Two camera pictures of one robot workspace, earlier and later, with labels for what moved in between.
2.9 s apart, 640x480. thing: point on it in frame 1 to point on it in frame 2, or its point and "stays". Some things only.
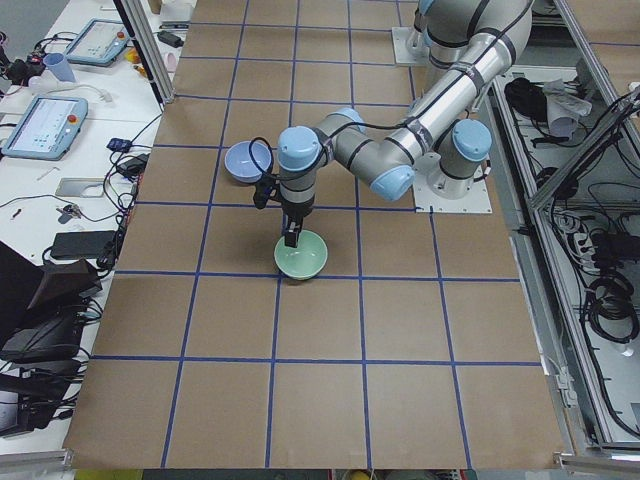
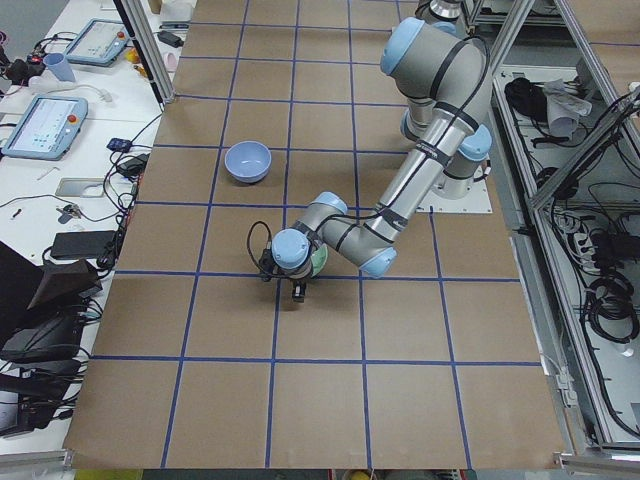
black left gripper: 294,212 to 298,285
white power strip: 586,253 stays
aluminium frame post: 133,15 stays
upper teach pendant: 101,42 stays
